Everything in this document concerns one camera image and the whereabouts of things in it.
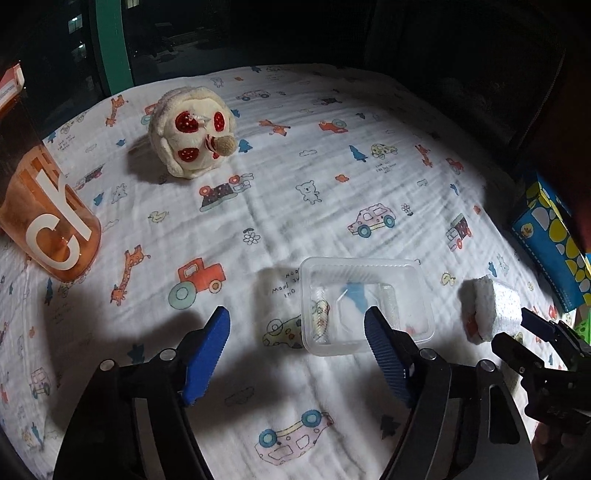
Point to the orange and white box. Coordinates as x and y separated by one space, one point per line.
10 87

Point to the green window frame post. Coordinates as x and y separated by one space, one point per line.
113 46

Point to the orange cup with white letters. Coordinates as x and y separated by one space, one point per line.
51 221

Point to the clear plastic container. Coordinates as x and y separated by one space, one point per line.
364 300

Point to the white foam block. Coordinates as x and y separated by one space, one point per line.
494 309

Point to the blue box with dots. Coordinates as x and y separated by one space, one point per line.
549 235

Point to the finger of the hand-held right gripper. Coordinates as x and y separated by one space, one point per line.
540 325
517 353

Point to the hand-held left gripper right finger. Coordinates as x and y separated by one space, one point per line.
385 357

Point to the cream plush toy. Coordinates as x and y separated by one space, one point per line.
189 134

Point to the white cartoon printed blanket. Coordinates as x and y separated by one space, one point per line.
286 198

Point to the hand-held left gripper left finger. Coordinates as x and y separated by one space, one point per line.
205 355

